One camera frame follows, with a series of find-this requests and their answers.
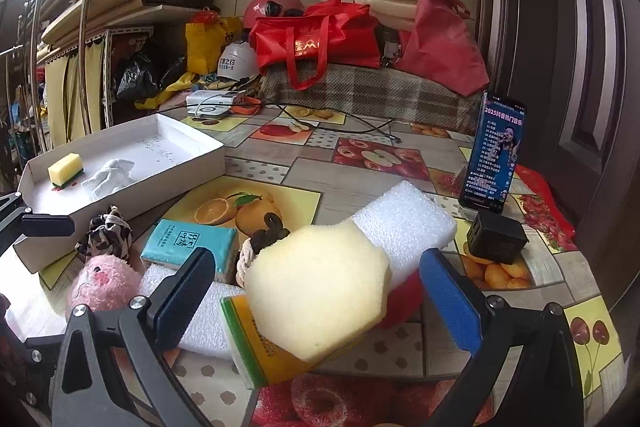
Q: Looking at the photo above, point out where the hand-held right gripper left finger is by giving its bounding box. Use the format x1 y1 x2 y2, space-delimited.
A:
50 247 218 427

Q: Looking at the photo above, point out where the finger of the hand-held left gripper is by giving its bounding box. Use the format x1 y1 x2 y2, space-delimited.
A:
0 294 66 413
0 194 76 258

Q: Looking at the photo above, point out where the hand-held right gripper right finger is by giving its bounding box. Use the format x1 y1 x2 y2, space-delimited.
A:
419 248 599 427

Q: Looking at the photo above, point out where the white foam pad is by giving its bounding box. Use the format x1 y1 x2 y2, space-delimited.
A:
352 179 458 290
137 264 248 360

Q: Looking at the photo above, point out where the red plush toy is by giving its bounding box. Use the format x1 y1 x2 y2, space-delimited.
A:
370 272 431 330

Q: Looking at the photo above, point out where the teal tissue pack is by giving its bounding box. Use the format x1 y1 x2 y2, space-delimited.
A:
140 219 240 285

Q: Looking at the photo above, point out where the zebra pattern scrunchie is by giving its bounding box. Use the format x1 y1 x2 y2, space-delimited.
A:
75 205 133 260

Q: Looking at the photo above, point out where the pink brown hair tie bundle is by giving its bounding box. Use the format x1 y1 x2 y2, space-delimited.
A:
235 212 291 288

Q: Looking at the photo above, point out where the pale yellow hexagonal sponge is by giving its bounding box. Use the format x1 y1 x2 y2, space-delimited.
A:
245 217 392 364

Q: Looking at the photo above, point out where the white cardboard box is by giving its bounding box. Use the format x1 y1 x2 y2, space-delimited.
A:
12 113 226 275

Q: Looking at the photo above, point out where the yellow green sponge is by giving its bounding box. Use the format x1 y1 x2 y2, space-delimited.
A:
48 153 85 188

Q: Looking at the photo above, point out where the pink plush toy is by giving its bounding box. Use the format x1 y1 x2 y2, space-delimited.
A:
66 254 146 320

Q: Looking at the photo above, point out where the white cloth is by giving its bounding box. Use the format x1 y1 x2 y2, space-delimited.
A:
81 158 136 200

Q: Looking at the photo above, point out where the black charger block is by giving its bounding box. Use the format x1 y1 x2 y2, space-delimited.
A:
467 209 530 264

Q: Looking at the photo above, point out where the yellow green striped packet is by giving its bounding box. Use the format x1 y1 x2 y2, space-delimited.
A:
219 294 371 390

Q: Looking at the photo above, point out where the yellow curtain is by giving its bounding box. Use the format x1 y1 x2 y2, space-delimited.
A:
42 32 111 142

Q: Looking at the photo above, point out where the red strawberry print cloth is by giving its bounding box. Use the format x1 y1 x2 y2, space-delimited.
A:
515 164 578 253

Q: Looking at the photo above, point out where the black smartphone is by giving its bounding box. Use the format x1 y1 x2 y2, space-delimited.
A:
459 91 527 214

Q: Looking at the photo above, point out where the metal shelf rack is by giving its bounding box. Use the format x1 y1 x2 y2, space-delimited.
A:
35 2 211 132

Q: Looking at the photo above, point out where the black plastic bag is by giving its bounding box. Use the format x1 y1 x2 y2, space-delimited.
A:
112 52 186 100

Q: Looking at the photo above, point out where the yellow cloth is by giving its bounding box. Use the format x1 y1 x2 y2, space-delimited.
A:
135 72 201 110

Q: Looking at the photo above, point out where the fruit print tablecloth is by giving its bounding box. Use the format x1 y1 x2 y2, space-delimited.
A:
0 104 631 427

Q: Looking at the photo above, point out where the white power bank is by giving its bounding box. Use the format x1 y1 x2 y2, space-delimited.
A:
186 89 247 120

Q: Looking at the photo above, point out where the chrome pipe rack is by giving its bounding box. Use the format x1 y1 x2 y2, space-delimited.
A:
0 0 146 188

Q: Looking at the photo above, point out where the plaid blanket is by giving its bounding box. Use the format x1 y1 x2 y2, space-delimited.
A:
257 62 483 132

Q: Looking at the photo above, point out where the white helmet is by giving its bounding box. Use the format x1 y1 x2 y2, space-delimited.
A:
218 41 261 82

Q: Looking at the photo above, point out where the yellow bag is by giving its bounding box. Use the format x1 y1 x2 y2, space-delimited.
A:
185 9 243 75

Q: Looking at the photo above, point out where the red fabric bag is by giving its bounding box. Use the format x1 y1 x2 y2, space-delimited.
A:
395 0 491 96

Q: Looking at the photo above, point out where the dark brown door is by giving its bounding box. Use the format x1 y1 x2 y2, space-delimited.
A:
475 0 640 308

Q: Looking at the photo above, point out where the red tote bag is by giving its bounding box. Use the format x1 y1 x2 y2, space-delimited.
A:
248 0 382 90

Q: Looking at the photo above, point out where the red helmet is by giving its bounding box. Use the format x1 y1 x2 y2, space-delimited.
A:
242 0 321 30

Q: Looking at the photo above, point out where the black cable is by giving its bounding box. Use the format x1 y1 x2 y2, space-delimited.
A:
250 99 402 142

